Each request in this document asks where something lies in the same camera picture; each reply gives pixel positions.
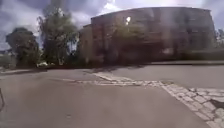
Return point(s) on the large brick building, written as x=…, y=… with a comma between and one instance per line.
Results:
x=150, y=35

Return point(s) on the grey asphalt road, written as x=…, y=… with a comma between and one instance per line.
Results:
x=83, y=103

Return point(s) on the tall green tree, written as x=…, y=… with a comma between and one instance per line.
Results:
x=57, y=33

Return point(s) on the white vehicle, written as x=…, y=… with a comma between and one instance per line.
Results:
x=42, y=64

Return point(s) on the cobblestone strip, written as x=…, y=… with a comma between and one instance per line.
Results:
x=196, y=98

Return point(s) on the round dark tree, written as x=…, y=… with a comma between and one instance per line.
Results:
x=22, y=46

